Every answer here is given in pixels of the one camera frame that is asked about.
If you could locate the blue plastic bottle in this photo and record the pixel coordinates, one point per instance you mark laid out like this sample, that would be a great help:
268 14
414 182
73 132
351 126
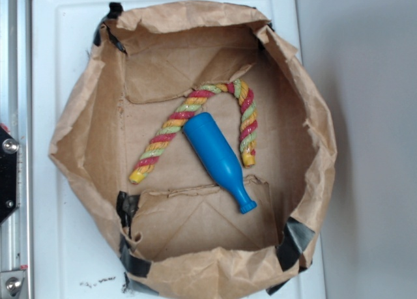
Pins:
218 158

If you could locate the aluminium frame rail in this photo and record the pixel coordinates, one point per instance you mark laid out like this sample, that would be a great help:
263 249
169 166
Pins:
16 236

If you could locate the brown paper bag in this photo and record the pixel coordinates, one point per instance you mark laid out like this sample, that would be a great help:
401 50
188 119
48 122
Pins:
120 144

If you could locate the black metal bracket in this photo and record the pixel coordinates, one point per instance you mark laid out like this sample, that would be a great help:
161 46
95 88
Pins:
8 173

